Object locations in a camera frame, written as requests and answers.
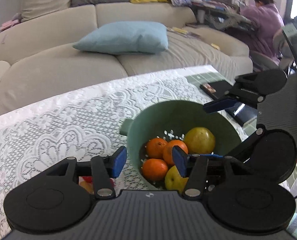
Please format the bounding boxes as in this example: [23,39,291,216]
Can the red tomato front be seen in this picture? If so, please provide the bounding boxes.
[82,176,93,183]

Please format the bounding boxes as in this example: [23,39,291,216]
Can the orange mandarin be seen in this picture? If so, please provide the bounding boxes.
[163,140,189,166]
[142,159,169,181]
[146,138,168,159]

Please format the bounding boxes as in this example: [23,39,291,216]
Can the green plastic colander bowl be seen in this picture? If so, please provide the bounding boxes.
[120,100,247,190]

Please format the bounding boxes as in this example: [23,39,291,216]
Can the black notebook with pen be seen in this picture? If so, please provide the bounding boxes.
[200,80,258,126]

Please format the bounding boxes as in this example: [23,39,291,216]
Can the grey office chair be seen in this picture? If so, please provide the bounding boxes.
[249,28,295,73]

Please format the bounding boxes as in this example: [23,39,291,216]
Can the white lace tablecloth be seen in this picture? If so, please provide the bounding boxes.
[0,65,224,239]

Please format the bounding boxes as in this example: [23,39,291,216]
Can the person in purple robe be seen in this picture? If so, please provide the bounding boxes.
[240,0,284,59]

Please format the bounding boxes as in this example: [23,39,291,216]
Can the cluttered desk with books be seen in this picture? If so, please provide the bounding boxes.
[191,0,257,32]

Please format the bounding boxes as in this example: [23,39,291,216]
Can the light blue pillow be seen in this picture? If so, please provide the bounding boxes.
[72,21,169,55]

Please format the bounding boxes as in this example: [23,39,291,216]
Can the beige sofa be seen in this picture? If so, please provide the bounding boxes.
[0,2,254,120]

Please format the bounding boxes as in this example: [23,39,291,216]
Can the pink item on sofa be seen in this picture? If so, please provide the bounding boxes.
[0,13,21,31]

